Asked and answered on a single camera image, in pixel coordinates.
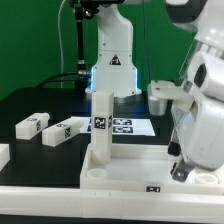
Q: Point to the white desk tabletop tray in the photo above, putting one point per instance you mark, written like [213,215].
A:
[146,168]

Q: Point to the white sheet with markers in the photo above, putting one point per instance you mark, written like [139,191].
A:
[123,126]

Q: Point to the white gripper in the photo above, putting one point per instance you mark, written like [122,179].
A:
[198,114]

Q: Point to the white front rail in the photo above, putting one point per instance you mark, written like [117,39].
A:
[111,205]

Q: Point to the black camera stand pole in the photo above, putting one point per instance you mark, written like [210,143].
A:
[80,43]

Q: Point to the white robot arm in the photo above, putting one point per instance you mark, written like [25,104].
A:
[114,70]

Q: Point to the white left side block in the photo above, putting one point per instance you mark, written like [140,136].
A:
[4,155]

